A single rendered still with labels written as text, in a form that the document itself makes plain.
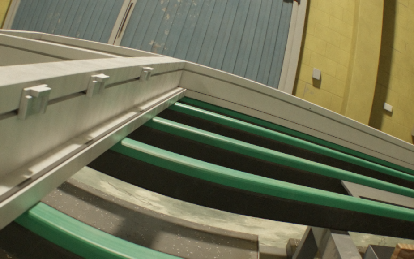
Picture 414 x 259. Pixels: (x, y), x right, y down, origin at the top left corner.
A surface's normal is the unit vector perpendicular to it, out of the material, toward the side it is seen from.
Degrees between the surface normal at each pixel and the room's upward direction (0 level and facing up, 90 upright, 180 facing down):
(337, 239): 0
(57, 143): 90
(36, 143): 90
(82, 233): 0
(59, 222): 0
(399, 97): 90
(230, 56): 90
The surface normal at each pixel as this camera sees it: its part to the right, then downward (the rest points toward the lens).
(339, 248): 0.27, -0.96
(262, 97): -0.07, 0.10
